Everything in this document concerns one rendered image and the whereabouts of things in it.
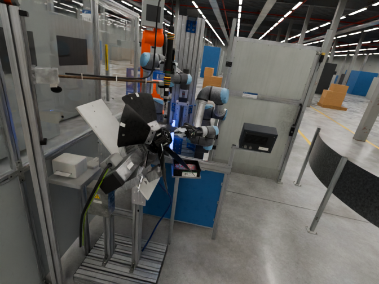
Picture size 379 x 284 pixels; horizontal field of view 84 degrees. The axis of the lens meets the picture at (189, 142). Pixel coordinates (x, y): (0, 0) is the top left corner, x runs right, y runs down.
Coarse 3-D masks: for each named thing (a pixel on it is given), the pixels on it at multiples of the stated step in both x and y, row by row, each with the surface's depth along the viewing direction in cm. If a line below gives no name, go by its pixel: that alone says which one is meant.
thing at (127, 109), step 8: (128, 112) 108; (128, 120) 108; (136, 120) 113; (120, 128) 104; (128, 128) 108; (136, 128) 113; (144, 128) 119; (120, 136) 104; (128, 136) 110; (136, 136) 115; (144, 136) 121; (120, 144) 105; (128, 144) 111
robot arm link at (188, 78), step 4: (160, 56) 181; (164, 56) 182; (176, 72) 166; (180, 72) 164; (180, 76) 157; (184, 76) 159; (188, 76) 161; (180, 80) 158; (184, 80) 160; (188, 80) 161; (184, 84) 164; (188, 84) 165
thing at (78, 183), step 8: (88, 160) 162; (88, 168) 152; (96, 168) 153; (56, 176) 138; (64, 176) 139; (80, 176) 142; (88, 176) 143; (56, 184) 135; (64, 184) 134; (72, 184) 133; (80, 184) 134
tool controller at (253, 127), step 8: (248, 128) 164; (256, 128) 165; (264, 128) 166; (272, 128) 167; (240, 136) 176; (248, 136) 166; (256, 136) 164; (264, 136) 163; (272, 136) 162; (240, 144) 172; (248, 144) 170; (256, 144) 169; (264, 144) 167; (272, 144) 166
